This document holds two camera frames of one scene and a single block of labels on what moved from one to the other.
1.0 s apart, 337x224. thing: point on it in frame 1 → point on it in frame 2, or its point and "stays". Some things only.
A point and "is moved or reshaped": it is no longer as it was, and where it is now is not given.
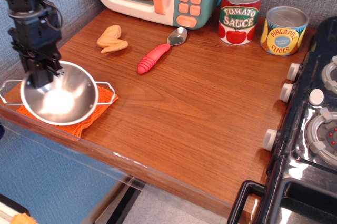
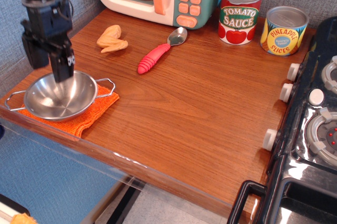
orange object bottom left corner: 22,218 stays
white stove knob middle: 285,91 stays
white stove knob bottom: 269,138 stays
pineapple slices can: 283,30 stays
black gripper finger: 27,64 → 39,57
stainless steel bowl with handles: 72,97 is moved or reshaped
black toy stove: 301,186 stays
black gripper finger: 40,77 → 62,63
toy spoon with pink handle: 176,36 stays
